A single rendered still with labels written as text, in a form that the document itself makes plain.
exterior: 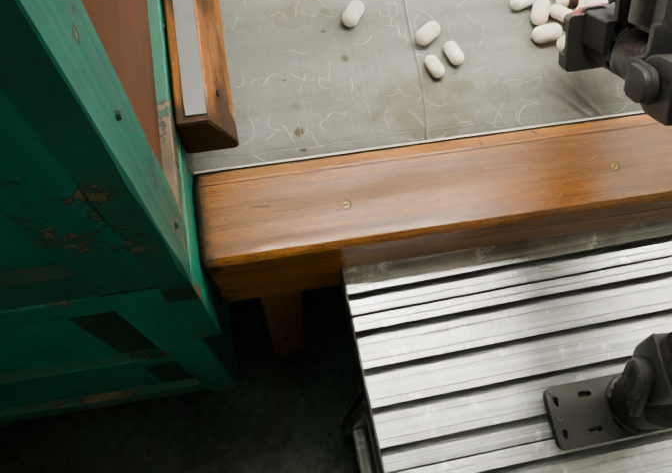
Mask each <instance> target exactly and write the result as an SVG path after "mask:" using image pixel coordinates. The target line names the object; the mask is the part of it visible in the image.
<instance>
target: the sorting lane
mask: <svg viewBox="0 0 672 473"><path fill-rule="evenodd" d="M351 1H353V0H220V7H221V16H222V24H223V39H224V44H225V50H226V58H227V66H228V73H229V80H230V87H231V94H232V100H233V107H234V117H235V122H236V127H237V133H238V140H239V146H237V147H235V148H229V149H221V150H214V151H207V152H199V153H192V154H191V158H192V167H193V175H194V177H195V179H196V177H198V176H199V175H204V174H211V173H219V172H226V171H233V170H241V169H248V168H255V167H263V166H270V165H277V164H284V163H292V162H299V161H306V160H314V159H321V158H328V157H335V156H343V155H350V154H357V153H365V152H372V151H379V150H387V149H394V148H401V147H408V146H416V145H423V144H430V143H438V142H445V141H452V140H460V139H467V138H474V137H481V136H489V135H496V134H503V133H511V132H518V131H525V130H533V129H540V128H547V127H554V126H562V125H569V124H576V123H584V122H591V121H598V120H606V119H613V118H620V117H627V116H635V115H642V114H646V113H645V112H644V111H643V109H642V107H641V105H640V103H635V102H633V101H632V100H631V99H630V98H628V97H627V96H626V95H625V91H623V89H624V83H625V80H623V79H622V78H620V77H619V76H617V75H615V74H614V73H612V72H610V71H609V70H607V69H606V68H604V67H602V68H595V69H588V70H581V71H574V72H567V71H565V70H564V69H562V68H561V66H559V64H558V59H559V51H560V50H559V49H558V48H557V41H558V40H556V41H552V42H547V43H542V44H539V43H536V42H534V41H533V39H532V31H533V30H534V29H535V28H536V27H538V25H534V24H533V23H532V22H531V19H530V15H531V11H532V7H533V4H532V5H531V6H529V7H526V8H524V9H522V10H519V11H515V10H513V9H512V8H511V6H510V1H511V0H360V1H361V2H362V3H363V4H364V7H365V9H364V12H363V14H362V16H361V17H360V19H359V21H358V23H357V24H356V25H355V26H353V27H348V26H346V25H344V23H343V21H342V15H343V13H344V12H345V10H346V9H347V7H348V5H349V3H350V2H351ZM429 21H436V22H437V23H438V24H439V25H440V33H439V35H438V36H437V37H436V38H434V39H433V40H432V41H431V42H430V43H429V44H427V45H419V44H418V43H417V42H416V40H415V35H416V32H417V31H418V30H419V29H420V28H421V27H423V26H424V25H425V24H426V23H427V22H429ZM448 41H454V42H456V43H457V45H458V46H459V48H460V49H461V51H462V52H463V54H464V61H463V62H462V63H461V64H459V65H454V64H452V63H451V62H450V60H449V59H448V57H447V56H446V54H445V53H444V51H443V47H444V44H445V43H446V42H448ZM428 55H435V56H436V57H437V58H438V60H439V61H440V62H441V63H442V65H443V66H444V68H445V73H444V75H443V76H442V77H440V78H435V77H433V76H432V75H431V73H430V72H429V71H428V70H427V68H426V67H425V65H424V59H425V58H426V57H427V56H428Z"/></svg>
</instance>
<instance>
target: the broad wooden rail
mask: <svg viewBox="0 0 672 473"><path fill-rule="evenodd" d="M194 201H195V210H196V219H197V228H198V238H199V247H200V256H201V263H202V265H203V267H204V269H205V271H206V273H207V275H208V277H209V279H210V281H211V283H212V285H213V287H214V289H215V291H216V293H217V295H218V297H219V299H220V300H221V302H222V303H227V302H233V301H240V300H246V299H253V298H259V297H266V296H272V295H279V294H285V293H292V292H298V291H305V290H311V289H318V288H324V287H331V286H337V285H340V281H339V272H340V269H343V268H348V267H354V266H361V265H367V264H374V263H381V262H387V261H394V260H400V259H407V258H413V257H420V256H427V255H433V254H440V253H446V252H453V251H460V250H466V249H473V248H480V247H487V246H493V245H499V244H506V243H512V242H519V241H525V240H532V239H538V238H545V237H552V236H558V235H565V234H571V233H578V232H584V231H591V230H598V229H604V228H611V227H617V226H624V225H630V224H637V223H644V222H650V221H657V220H663V219H670V218H672V126H664V125H663V124H661V123H660V122H658V121H657V120H655V119H653V118H652V117H650V116H649V115H647V114H642V115H635V116H627V117H620V118H613V119H606V120H598V121H591V122H584V123H576V124H569V125H562V126H554V127H547V128H540V129H533V130H525V131H518V132H511V133H503V134H496V135H489V136H481V137H474V138H467V139H460V140H452V141H445V142H438V143H430V144H423V145H416V146H408V147H401V148H394V149H387V150H379V151H372V152H365V153H357V154H350V155H343V156H335V157H328V158H321V159H314V160H306V161H299V162H292V163H284V164H277V165H270V166H263V167H255V168H248V169H241V170H233V171H226V172H219V173H211V174H204V175H199V176H198V177H196V179H195V182H194Z"/></svg>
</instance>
